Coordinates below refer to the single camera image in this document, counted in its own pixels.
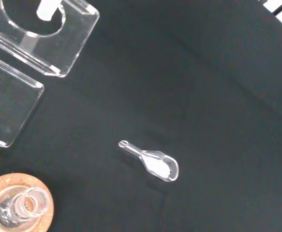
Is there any clear glass weighing funnel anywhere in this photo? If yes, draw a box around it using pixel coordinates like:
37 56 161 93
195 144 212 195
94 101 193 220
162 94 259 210
118 140 179 183

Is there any clear acrylic funnel stand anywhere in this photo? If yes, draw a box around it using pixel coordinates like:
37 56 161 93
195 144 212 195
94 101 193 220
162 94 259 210
0 0 101 148

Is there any black bench cloth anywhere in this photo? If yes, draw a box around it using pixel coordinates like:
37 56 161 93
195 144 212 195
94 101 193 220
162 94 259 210
0 0 282 232

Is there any small round-bottom glass flask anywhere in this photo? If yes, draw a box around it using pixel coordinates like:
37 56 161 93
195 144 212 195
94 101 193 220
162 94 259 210
0 187 51 225

